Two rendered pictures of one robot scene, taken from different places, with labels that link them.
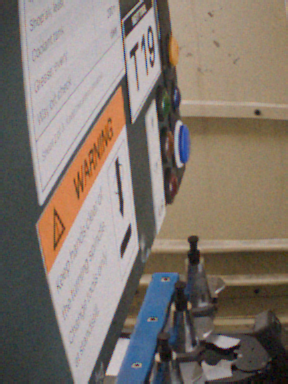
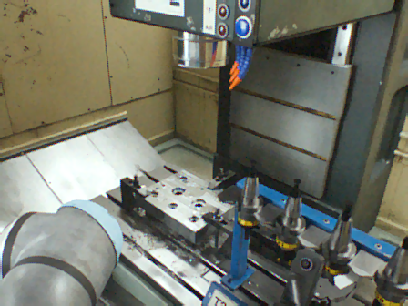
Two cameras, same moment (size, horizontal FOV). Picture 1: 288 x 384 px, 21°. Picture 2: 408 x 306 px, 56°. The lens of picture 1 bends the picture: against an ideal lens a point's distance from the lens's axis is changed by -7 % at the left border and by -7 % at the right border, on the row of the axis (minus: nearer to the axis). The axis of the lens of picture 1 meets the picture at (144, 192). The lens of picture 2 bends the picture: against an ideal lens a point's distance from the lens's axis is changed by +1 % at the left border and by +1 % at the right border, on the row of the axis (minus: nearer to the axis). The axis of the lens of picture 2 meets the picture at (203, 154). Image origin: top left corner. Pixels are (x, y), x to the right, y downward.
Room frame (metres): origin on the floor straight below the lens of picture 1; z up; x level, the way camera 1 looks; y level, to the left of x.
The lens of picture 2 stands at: (0.86, -0.68, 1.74)
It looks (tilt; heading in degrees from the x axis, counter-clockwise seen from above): 28 degrees down; 119
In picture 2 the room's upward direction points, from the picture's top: 1 degrees clockwise
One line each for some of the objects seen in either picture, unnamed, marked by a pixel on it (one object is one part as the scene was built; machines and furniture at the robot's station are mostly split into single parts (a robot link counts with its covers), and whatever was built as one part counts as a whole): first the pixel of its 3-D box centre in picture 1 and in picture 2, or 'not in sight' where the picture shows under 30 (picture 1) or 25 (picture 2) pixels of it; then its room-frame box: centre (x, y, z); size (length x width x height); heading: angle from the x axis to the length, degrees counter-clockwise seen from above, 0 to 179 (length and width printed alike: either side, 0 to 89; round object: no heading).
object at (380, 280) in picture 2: (196, 306); (394, 280); (0.92, -0.06, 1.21); 0.06 x 0.06 x 0.03
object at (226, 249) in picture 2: not in sight; (219, 229); (0.45, 0.17, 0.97); 0.13 x 0.03 x 0.15; 167
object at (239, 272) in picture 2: not in sight; (240, 237); (0.56, 0.09, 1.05); 0.10 x 0.05 x 0.30; 77
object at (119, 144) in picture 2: not in sight; (95, 186); (-0.31, 0.39, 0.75); 0.89 x 0.67 x 0.26; 77
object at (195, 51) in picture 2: not in sight; (201, 38); (0.34, 0.24, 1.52); 0.16 x 0.16 x 0.12
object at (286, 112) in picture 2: not in sight; (278, 119); (0.44, 0.67, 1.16); 0.48 x 0.05 x 0.51; 167
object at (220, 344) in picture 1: (209, 352); (350, 287); (0.85, -0.07, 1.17); 0.09 x 0.03 x 0.06; 52
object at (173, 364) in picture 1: (167, 374); (292, 208); (0.71, -0.01, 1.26); 0.04 x 0.04 x 0.07
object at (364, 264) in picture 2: (190, 328); (365, 264); (0.87, -0.04, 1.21); 0.07 x 0.05 x 0.01; 77
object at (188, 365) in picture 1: (176, 373); (312, 237); (0.76, -0.02, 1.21); 0.07 x 0.05 x 0.01; 77
